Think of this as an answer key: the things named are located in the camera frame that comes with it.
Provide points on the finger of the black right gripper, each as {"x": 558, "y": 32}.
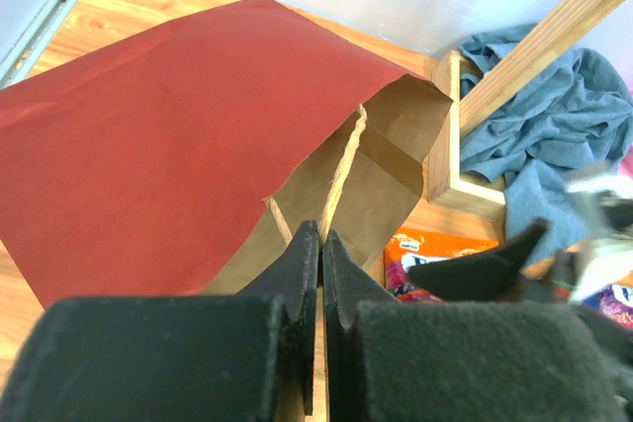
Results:
{"x": 484, "y": 276}

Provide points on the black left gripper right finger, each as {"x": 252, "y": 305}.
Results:
{"x": 387, "y": 360}

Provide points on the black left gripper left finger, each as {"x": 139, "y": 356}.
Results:
{"x": 242, "y": 357}

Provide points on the orange Fox's candy bag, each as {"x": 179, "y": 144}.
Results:
{"x": 412, "y": 247}

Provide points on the purple Fox's candy bag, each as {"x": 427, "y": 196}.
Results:
{"x": 614, "y": 302}

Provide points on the red paper bag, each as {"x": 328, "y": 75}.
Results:
{"x": 143, "y": 168}

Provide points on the pink t-shirt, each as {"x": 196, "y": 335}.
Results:
{"x": 625, "y": 168}

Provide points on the blue crumpled shirt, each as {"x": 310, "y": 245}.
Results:
{"x": 577, "y": 111}

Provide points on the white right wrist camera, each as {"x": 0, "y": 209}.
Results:
{"x": 603, "y": 200}

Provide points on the aluminium corner post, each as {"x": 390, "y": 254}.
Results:
{"x": 44, "y": 12}

